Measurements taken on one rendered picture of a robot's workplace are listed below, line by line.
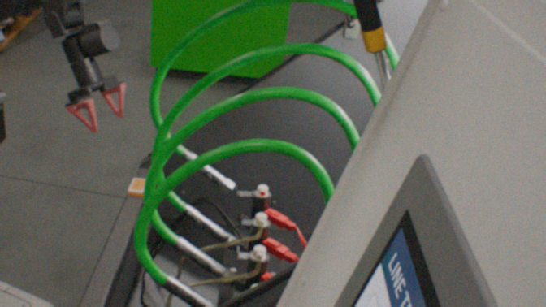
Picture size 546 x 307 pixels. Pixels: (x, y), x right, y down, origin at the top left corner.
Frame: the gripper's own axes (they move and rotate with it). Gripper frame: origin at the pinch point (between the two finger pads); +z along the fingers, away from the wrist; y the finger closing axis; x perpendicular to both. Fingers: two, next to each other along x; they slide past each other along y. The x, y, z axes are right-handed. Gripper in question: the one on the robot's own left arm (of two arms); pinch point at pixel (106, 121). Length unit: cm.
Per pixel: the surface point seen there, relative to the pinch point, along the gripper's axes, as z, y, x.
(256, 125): 8.7, 2.0, -35.2
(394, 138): -6, -64, -82
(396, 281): -2, -75, -84
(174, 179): -2, -53, -54
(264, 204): 14, -27, -48
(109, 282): 18, -40, -24
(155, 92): -9, -33, -41
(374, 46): -11, -54, -80
